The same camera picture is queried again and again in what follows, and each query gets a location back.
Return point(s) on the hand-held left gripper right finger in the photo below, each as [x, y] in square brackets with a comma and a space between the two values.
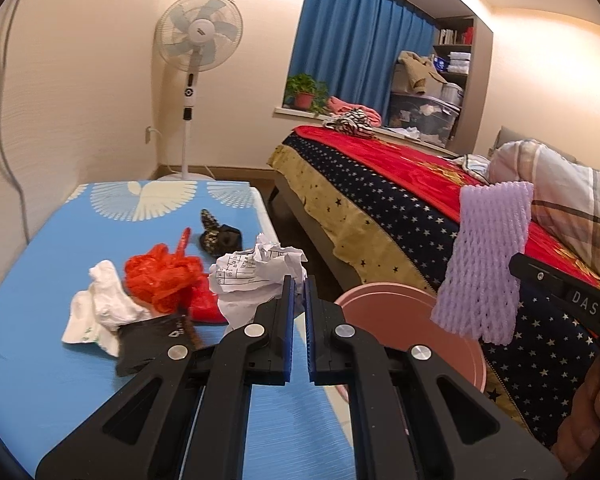
[310, 325]

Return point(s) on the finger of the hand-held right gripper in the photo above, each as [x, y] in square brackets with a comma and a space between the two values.
[532, 272]

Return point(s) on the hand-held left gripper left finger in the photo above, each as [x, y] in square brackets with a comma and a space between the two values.
[290, 320]

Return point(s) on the purple foam fruit net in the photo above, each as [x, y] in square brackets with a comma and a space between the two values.
[480, 260]

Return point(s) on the white printed paper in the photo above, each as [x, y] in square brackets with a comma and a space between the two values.
[250, 270]

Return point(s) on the red plastic bag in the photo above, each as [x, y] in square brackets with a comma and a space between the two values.
[205, 305]

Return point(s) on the pink plastic bin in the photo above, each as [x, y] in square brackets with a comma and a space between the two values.
[430, 330]

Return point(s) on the red mesh net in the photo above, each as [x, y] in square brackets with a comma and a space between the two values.
[160, 275]

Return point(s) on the black foil wrapper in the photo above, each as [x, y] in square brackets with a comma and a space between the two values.
[145, 345]

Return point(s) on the white tissue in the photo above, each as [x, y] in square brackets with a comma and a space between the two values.
[112, 295]

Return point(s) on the white printed plastic bag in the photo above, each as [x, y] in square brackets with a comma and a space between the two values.
[82, 327]

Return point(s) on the person's right hand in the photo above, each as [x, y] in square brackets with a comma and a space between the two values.
[580, 410]

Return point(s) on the plaid pillow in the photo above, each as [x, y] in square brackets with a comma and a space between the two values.
[570, 190]

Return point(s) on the dark patterned cloth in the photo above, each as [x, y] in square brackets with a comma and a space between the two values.
[217, 240]

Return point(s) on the light striped cloth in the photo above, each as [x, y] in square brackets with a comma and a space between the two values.
[472, 166]

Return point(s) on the grey headboard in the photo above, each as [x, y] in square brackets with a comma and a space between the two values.
[515, 136]

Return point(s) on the bed with starry blanket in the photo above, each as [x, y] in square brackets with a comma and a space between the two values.
[390, 195]

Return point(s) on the red blanket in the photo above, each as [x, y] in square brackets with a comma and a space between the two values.
[390, 155]

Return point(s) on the clear plastic storage box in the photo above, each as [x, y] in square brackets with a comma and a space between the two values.
[420, 117]

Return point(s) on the metal pot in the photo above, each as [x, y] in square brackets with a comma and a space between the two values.
[452, 94]

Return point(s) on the black white striped cloth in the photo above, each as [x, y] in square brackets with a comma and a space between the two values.
[352, 124]

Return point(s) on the stack of white towels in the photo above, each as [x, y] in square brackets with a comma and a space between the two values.
[460, 62]

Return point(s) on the potted green plant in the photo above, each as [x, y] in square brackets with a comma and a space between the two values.
[305, 90]

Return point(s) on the beige jacket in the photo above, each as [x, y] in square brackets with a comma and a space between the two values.
[420, 70]

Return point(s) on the blue printed table cover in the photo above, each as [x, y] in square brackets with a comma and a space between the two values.
[55, 240]

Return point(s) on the row of books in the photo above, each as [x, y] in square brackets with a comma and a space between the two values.
[452, 36]

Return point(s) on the blue curtain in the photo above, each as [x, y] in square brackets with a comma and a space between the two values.
[350, 40]

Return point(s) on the white standing fan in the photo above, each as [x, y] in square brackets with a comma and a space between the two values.
[198, 30]

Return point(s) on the white wall socket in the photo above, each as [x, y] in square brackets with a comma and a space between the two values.
[148, 135]

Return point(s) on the grey wall shelf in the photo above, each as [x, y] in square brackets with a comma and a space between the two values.
[467, 35]

